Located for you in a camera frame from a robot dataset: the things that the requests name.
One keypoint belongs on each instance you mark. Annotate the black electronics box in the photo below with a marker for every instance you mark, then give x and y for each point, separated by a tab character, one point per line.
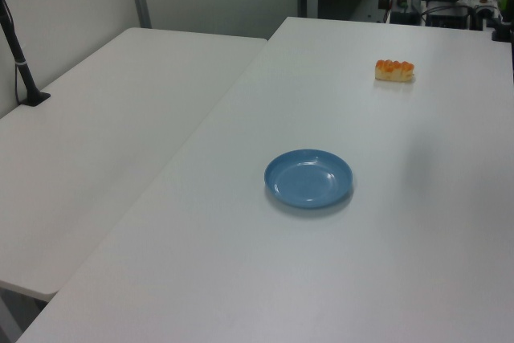
447	17

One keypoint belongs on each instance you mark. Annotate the black camera stand pole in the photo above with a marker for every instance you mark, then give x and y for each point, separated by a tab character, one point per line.
14	37

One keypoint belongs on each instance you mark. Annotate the black table clamp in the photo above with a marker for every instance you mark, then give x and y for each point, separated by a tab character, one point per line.
501	29

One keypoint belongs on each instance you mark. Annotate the blue round plate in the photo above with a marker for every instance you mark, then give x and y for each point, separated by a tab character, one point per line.
308	178

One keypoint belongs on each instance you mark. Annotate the bread with orange topping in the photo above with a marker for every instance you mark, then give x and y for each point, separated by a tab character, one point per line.
394	71

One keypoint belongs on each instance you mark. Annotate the small black box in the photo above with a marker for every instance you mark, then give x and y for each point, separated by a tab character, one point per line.
405	17

